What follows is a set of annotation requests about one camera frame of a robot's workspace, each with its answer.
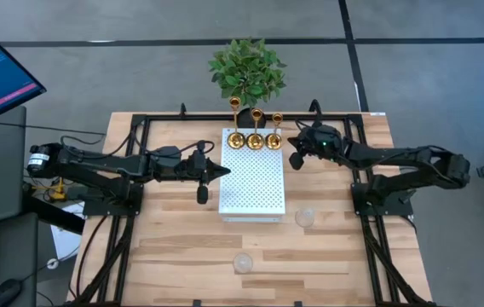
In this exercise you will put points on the white paper sheet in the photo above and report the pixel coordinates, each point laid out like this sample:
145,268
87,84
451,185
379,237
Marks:
65,239

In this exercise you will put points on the black aluminium table frame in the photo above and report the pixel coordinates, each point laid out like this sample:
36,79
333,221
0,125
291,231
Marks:
140,123

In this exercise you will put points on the small white round disc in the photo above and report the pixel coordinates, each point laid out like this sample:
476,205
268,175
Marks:
53,263

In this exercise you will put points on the short gold candlestick holder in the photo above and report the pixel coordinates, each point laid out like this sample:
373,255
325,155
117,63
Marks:
274,141

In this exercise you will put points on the white perforated metal shelf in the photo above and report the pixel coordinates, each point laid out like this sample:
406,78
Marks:
252,183

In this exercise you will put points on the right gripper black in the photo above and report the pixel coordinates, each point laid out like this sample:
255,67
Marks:
316,149

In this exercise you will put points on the black computer mouse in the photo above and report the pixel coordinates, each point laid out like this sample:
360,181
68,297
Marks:
3,294

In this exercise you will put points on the clear glass candle holder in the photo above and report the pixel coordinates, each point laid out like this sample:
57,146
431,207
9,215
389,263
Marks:
305,217
243,263

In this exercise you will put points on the green leafy plant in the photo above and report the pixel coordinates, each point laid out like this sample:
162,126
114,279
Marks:
248,70

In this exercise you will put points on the tall gold candlestick holder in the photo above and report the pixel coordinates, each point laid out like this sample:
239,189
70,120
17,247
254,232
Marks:
236,140

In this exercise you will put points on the white label sticker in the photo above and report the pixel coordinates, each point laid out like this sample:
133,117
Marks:
377,114

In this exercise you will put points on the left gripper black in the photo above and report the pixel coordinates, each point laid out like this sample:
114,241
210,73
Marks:
197,170

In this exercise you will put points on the medium gold candlestick holder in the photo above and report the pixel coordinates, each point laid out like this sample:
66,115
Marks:
255,141

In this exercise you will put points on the black plant pot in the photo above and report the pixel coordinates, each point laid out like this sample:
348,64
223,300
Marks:
246,119

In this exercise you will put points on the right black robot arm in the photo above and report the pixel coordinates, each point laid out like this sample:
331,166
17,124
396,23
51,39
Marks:
395,155

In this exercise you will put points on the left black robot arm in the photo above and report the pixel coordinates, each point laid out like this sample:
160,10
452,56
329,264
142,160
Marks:
97,164

